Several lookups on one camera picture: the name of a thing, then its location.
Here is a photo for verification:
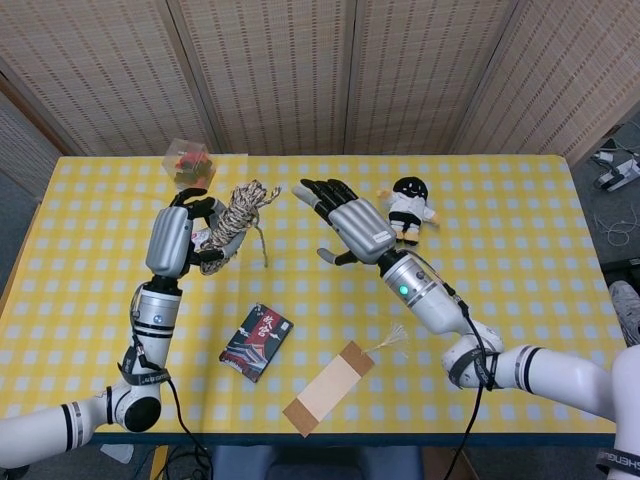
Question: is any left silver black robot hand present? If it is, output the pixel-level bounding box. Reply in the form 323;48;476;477
144;187;241;279

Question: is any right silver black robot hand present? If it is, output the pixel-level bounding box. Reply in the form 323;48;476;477
291;177;399;267

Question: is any braided beige black rope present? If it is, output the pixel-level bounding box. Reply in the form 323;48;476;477
198;179;283;276

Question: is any black white plush doll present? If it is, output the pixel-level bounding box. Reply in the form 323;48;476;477
376;176;441;247

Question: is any clear box of red-black items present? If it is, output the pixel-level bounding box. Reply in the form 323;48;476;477
163;138;217;191

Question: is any dark red palace card box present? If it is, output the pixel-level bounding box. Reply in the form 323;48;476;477
218;303;295;384

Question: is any yellow checkered tablecloth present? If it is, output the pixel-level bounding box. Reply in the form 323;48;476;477
0;154;627;437

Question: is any woven bamboo folding screen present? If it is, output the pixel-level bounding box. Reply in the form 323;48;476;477
0;0;640;201

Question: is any brown pink bookmark with tassel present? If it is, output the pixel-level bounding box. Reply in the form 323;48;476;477
282;322;410;439

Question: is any blue chair seat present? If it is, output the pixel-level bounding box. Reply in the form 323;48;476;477
209;443;424;480

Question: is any grey white floor device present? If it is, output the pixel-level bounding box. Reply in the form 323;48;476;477
591;139;640;194

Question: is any grey sneaker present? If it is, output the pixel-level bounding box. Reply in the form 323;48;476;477
608;279;640;347

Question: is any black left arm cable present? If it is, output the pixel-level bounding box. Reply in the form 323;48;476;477
166;377;211;480

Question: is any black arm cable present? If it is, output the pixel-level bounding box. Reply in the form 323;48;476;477
166;377;211;480
442;284;497;480

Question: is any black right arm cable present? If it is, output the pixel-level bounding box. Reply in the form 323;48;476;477
442;284;497;480

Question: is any thin white floor cable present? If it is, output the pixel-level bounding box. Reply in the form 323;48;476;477
593;202;640;247

